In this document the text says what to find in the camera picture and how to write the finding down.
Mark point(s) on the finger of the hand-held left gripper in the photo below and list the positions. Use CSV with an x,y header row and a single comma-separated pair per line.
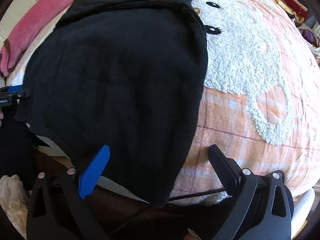
x,y
17,90

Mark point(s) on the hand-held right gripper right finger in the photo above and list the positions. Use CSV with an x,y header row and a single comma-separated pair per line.
x,y
222,170

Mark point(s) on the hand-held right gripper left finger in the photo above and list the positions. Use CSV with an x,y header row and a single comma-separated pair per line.
x,y
96,172

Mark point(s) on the black sweatshirt with orange patches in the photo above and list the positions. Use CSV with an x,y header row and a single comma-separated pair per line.
x,y
112,80

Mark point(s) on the person's right hand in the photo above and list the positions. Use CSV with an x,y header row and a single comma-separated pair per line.
x,y
193,233

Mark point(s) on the person's dark trousers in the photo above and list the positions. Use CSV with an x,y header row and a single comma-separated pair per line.
x,y
15,150

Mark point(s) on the pink plush quilt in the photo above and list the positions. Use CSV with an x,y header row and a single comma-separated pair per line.
x,y
30,25

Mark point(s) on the white fluffy cloth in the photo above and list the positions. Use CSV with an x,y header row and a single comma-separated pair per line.
x,y
12,200

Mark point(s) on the white plastic object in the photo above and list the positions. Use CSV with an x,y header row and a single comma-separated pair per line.
x,y
303,207

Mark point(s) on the peach blanket with white bear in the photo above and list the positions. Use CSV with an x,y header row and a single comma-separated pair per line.
x,y
250,55

